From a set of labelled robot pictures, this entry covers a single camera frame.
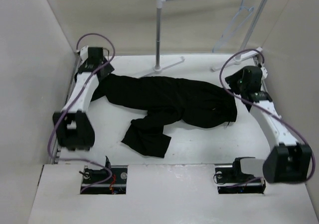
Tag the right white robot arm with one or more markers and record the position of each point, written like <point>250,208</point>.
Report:
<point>291,160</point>

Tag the white clothes rack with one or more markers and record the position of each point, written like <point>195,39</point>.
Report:
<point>238,59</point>

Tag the left aluminium table rail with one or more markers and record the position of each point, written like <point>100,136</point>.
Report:
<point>62,83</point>

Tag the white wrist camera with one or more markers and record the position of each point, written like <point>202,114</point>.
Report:
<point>83,53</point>
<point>264,71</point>

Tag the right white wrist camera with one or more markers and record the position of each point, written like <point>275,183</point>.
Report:
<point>264,71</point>

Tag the aluminium table rail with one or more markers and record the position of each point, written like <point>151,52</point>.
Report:
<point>62,83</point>
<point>263,103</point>

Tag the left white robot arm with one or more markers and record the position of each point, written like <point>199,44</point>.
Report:
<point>72,126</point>

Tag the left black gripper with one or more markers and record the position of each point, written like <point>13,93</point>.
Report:
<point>107,70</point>

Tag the right aluminium table rail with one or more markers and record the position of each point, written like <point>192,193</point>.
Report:
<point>263,103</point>

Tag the black trousers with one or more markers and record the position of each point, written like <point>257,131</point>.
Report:
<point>166,100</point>

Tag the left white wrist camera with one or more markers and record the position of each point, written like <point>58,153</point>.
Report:
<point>83,53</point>

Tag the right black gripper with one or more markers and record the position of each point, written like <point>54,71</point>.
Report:
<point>232,80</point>

